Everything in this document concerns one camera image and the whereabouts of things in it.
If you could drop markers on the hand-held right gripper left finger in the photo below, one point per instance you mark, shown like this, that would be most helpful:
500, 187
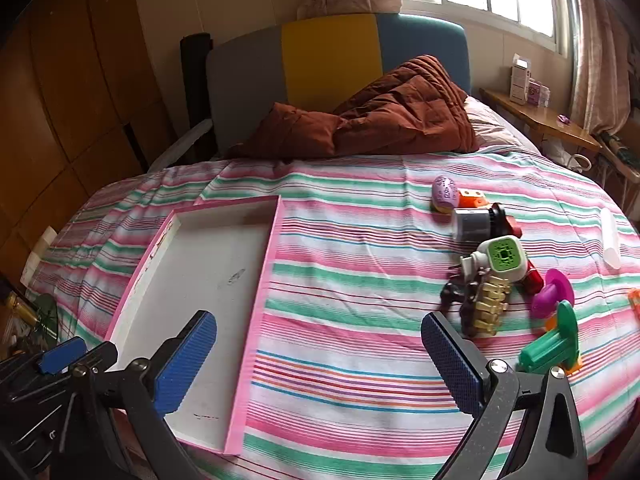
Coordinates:
185, 362

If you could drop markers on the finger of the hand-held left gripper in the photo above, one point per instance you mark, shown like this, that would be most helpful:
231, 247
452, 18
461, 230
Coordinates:
61, 355

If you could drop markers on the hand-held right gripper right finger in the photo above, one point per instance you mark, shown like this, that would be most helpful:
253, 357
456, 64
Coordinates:
452, 365

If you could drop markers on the dark brown hair clip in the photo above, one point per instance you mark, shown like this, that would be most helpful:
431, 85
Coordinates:
452, 294

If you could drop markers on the beige hair claw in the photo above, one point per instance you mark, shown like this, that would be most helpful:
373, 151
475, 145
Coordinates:
492, 302

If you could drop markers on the pink rimmed white tray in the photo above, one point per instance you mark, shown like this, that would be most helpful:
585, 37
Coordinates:
200, 270

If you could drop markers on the green plastic cylinder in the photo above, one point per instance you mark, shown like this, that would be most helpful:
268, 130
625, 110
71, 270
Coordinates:
547, 347

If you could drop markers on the red plastic clip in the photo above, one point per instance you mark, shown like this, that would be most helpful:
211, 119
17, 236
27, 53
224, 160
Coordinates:
533, 278

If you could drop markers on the green white plug-in device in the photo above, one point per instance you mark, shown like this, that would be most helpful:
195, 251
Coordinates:
502, 257

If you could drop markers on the yellow orange plastic box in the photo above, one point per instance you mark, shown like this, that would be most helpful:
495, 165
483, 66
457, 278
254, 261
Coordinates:
635, 304

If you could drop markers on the golden bottle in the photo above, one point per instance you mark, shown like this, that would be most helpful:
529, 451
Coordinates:
20, 307

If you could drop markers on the small orange plastic piece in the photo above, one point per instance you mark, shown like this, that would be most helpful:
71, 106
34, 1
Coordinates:
572, 363

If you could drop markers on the striped bed sheet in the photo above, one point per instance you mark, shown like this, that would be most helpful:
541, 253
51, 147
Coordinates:
350, 270

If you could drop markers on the grey cylinder with black cap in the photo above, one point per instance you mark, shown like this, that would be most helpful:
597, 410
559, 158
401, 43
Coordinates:
472, 225

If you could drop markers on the red plastic piece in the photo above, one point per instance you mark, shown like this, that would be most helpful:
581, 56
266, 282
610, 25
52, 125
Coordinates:
513, 226

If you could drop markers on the orange plastic toy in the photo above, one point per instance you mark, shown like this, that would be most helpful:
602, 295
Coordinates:
472, 199

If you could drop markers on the purple egg shaped toy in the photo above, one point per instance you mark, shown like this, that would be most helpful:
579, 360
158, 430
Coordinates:
444, 192

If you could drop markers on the white translucent tube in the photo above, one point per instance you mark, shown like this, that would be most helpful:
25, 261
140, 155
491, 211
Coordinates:
611, 240

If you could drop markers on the white chair armrest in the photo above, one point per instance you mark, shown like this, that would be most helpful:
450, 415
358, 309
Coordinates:
180, 142

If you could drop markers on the pink pillow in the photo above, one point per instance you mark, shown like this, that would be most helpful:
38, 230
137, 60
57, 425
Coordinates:
492, 125

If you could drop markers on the wooden wardrobe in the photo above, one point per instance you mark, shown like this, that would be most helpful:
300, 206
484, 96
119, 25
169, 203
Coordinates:
65, 100

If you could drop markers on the brown pillows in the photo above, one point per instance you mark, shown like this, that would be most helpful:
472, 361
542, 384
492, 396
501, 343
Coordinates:
390, 115

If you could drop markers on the wooden side table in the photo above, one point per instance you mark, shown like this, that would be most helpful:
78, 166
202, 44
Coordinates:
540, 120

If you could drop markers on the dark radio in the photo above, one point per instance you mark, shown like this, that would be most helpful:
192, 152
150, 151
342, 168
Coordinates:
622, 155

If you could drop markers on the purple carton box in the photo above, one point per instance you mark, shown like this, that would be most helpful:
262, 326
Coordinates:
539, 94

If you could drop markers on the white carton box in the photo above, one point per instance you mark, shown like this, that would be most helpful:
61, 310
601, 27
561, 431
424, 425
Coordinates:
520, 80

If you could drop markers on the grey yellow blue headboard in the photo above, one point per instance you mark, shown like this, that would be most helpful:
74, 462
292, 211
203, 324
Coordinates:
330, 55

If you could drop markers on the long beige curtain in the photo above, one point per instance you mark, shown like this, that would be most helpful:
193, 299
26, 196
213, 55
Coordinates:
595, 45

